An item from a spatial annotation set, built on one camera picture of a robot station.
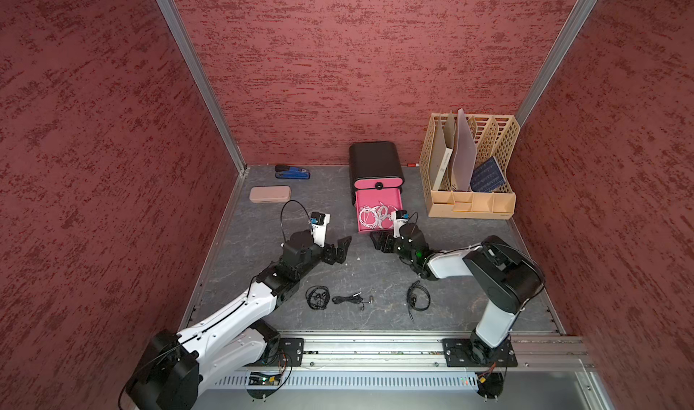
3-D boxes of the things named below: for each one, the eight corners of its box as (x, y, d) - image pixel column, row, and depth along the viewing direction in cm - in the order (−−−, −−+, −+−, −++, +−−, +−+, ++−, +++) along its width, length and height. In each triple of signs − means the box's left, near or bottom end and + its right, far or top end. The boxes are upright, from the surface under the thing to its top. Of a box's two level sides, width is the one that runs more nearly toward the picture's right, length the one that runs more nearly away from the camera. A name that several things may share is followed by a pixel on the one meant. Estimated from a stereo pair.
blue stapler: (275, 179, 119) (273, 172, 116) (277, 170, 122) (275, 163, 119) (309, 179, 119) (308, 172, 116) (311, 170, 123) (310, 164, 119)
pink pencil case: (250, 202, 111) (247, 197, 108) (253, 191, 115) (251, 186, 112) (289, 202, 111) (288, 197, 108) (292, 191, 115) (290, 186, 112)
